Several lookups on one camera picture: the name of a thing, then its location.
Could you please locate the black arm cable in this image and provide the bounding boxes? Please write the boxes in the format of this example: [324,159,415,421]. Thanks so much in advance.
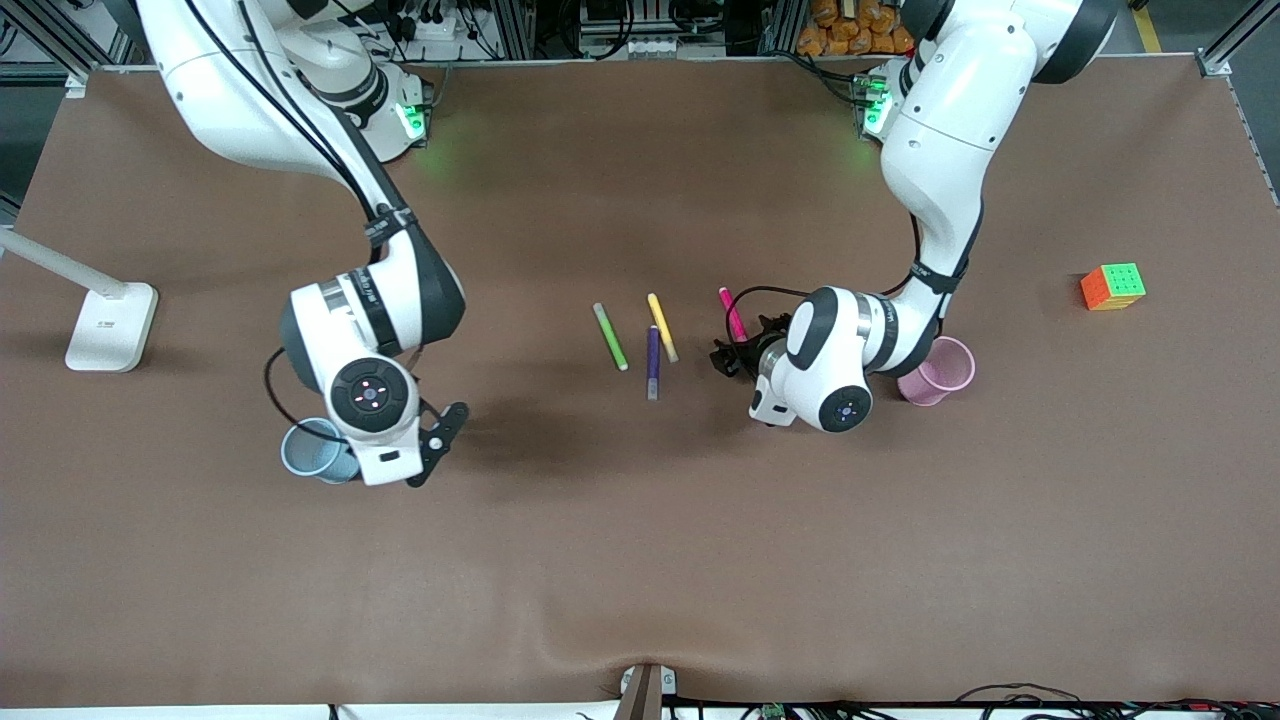
[728,212,926,346]
[180,0,446,443]

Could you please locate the yellow marker pen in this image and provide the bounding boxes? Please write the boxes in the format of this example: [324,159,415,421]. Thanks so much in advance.
[646,292,680,364]

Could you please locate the white stand with pole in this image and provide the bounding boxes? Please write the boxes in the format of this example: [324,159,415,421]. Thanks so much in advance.
[0,228,159,374]

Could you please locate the multicoloured puzzle cube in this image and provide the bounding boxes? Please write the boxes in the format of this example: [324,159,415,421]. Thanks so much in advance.
[1080,263,1147,312]

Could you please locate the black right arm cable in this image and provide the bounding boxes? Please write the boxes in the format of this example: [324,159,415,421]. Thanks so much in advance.
[180,0,446,443]

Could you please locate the orange bags pile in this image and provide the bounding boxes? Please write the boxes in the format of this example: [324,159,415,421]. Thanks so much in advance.
[797,0,916,57]

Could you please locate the light blue plastic cup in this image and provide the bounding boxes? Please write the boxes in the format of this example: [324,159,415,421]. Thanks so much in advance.
[280,417,361,485]

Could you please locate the green marker pen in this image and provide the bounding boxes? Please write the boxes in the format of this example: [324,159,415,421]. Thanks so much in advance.
[592,302,630,372]

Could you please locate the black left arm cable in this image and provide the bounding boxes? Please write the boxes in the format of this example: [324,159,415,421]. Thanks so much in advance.
[728,212,926,346]

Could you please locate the black cable bundle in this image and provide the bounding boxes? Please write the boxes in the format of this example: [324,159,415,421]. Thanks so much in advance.
[955,683,1280,720]

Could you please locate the metal table edge bracket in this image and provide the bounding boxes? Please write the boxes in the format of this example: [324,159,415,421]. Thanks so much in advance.
[618,664,677,720]

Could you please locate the pink plastic cup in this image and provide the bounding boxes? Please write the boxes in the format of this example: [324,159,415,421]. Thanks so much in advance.
[896,336,976,407]

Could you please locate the aluminium frame profile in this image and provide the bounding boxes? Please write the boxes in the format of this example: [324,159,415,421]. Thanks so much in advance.
[0,0,141,71]
[1197,0,1280,77]

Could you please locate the white power strip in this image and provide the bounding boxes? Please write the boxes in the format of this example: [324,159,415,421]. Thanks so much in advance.
[385,8,481,61]

